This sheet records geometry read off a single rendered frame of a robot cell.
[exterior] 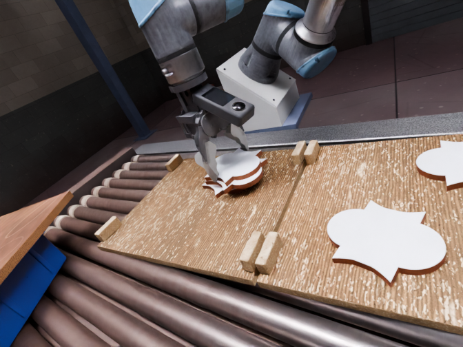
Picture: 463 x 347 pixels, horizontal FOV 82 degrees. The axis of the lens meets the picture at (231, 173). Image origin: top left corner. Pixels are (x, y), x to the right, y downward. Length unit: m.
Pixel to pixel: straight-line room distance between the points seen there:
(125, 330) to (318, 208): 0.36
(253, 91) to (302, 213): 0.55
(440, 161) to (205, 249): 0.40
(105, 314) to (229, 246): 0.24
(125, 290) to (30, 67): 5.34
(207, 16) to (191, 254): 0.41
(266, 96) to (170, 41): 0.50
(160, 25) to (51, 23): 5.74
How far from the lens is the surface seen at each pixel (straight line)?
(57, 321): 0.64
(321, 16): 0.81
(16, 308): 0.69
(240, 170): 0.55
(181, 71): 0.51
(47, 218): 0.72
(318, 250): 0.41
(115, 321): 0.53
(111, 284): 0.60
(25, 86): 5.61
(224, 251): 0.47
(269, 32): 0.94
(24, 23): 6.00
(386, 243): 0.40
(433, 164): 0.52
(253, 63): 0.98
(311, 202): 0.49
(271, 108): 0.93
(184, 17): 0.51
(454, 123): 0.69
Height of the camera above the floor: 1.25
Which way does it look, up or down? 29 degrees down
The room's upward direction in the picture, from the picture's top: 25 degrees counter-clockwise
